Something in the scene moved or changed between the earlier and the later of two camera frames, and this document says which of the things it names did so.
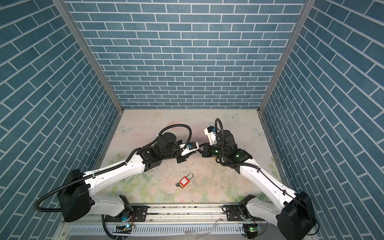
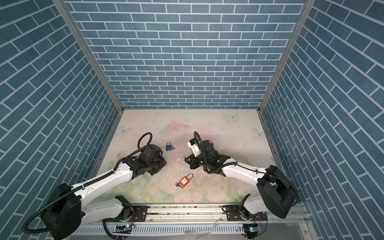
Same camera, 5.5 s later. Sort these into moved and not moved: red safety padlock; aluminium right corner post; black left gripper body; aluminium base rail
Moved: black left gripper body
Not moved: aluminium right corner post; aluminium base rail; red safety padlock
